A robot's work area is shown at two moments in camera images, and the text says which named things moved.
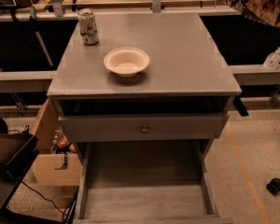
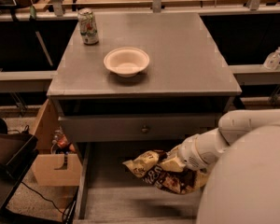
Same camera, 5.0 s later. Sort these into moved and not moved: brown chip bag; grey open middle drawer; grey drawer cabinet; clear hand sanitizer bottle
Moved: brown chip bag
Not moved: grey drawer cabinet; grey open middle drawer; clear hand sanitizer bottle
